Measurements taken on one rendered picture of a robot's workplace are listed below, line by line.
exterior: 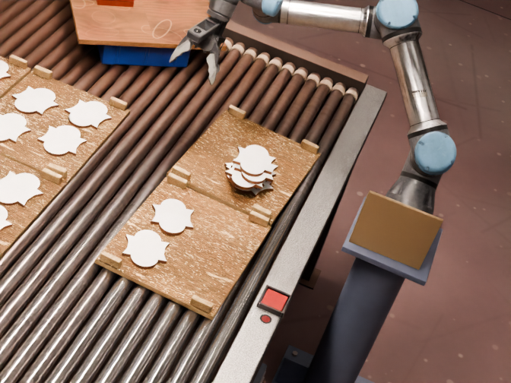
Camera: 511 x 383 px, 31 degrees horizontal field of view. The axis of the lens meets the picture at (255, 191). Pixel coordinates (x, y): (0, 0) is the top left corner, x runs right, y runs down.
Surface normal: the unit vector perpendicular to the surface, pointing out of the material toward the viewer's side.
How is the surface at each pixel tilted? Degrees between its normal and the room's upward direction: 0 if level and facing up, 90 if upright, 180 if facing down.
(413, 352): 0
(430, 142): 55
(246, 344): 0
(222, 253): 0
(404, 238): 90
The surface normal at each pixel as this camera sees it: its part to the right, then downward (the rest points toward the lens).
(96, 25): 0.22, -0.73
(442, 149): -0.03, 0.07
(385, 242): -0.31, 0.57
